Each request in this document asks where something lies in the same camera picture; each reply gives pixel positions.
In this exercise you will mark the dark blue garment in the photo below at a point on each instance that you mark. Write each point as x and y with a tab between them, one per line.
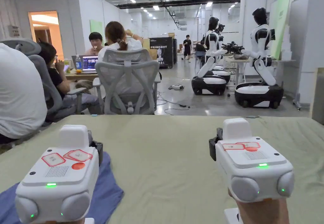
108	191

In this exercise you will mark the white power strip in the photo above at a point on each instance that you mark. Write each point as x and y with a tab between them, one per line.
177	87

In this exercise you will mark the person's right hand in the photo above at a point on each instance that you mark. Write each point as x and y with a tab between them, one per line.
263	212

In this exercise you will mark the white and black humanoid robot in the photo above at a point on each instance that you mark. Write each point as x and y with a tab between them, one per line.
210	57
260	57
222	71

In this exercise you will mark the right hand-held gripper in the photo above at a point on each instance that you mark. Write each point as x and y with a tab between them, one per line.
253	176

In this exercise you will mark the bed with pale green sheet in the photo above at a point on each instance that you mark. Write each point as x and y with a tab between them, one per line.
164	158

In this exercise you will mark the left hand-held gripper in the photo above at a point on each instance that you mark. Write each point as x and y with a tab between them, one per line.
63	176

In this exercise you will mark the black display cabinet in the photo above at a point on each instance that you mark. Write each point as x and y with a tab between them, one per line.
162	52

